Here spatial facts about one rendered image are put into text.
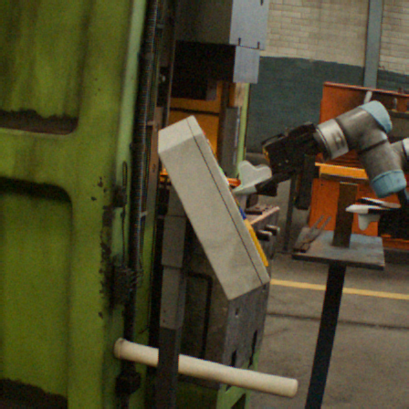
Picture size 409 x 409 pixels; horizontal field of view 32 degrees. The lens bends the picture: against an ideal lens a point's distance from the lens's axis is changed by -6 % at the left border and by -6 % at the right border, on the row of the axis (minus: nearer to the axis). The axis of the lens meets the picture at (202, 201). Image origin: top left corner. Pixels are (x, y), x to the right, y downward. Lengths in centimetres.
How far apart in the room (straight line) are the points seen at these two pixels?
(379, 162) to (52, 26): 83
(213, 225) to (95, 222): 48
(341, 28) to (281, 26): 79
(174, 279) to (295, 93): 807
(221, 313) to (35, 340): 49
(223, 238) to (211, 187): 9
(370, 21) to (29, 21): 782
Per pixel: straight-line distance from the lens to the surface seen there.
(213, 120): 222
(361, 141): 149
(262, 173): 147
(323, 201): 541
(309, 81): 939
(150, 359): 174
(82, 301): 172
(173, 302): 143
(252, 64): 196
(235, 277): 125
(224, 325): 189
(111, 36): 162
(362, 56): 939
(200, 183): 121
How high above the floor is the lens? 132
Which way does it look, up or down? 11 degrees down
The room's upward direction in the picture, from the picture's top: 5 degrees clockwise
